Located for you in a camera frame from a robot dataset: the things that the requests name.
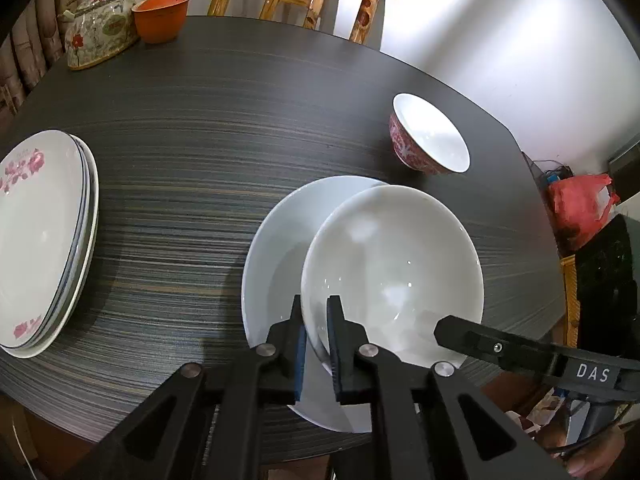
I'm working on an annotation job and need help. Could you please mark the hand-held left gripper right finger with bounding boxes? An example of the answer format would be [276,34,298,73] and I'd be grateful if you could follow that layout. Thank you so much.
[326,295,573,480]

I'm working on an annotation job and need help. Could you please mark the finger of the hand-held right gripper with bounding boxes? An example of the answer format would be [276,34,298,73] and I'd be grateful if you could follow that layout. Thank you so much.
[433,315,558,387]

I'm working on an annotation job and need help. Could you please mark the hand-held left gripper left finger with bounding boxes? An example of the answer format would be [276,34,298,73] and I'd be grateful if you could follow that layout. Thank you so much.
[65,294,308,480]

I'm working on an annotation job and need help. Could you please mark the large pale blue bowl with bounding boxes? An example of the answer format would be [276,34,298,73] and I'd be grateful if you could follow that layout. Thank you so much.
[241,176,401,434]

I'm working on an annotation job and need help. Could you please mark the medium white rose bowl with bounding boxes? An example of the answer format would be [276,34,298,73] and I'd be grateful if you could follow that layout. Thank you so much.
[300,185,485,377]

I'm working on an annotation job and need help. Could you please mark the large white pink-flower plate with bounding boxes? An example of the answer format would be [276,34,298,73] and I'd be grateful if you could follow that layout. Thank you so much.
[0,132,100,360]

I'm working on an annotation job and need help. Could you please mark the small blue-rimmed floral plate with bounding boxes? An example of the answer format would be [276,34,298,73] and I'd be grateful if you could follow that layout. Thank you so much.
[0,130,85,349]

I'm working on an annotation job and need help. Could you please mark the person's right hand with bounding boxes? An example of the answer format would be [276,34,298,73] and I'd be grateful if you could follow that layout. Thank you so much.
[539,412,632,480]

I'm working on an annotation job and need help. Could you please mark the black bag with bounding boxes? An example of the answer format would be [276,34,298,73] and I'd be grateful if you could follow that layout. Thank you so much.
[575,214,640,357]

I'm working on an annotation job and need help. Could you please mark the red plastic bag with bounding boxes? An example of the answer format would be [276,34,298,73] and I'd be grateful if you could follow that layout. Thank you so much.
[549,174,621,252]

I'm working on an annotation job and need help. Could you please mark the grey box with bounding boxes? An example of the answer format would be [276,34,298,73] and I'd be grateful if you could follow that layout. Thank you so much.
[607,142,640,204]

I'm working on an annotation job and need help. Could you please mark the small pink patterned bowl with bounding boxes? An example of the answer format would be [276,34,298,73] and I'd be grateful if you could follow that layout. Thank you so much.
[389,92,471,176]

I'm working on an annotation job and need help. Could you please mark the orange lidded cup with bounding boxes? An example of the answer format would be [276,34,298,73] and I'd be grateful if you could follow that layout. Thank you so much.
[131,0,193,45]

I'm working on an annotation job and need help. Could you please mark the floral ceramic teapot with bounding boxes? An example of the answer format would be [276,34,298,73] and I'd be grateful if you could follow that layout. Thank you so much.
[56,0,161,71]

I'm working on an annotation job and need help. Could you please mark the beige patterned curtain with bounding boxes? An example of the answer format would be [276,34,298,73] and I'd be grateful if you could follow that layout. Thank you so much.
[0,0,67,128]

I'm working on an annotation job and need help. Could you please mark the black cable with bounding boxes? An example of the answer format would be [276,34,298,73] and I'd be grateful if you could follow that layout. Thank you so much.
[550,394,637,457]

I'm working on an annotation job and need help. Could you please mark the tangled cables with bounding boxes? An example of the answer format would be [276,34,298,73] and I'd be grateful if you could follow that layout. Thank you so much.
[531,159,574,187]

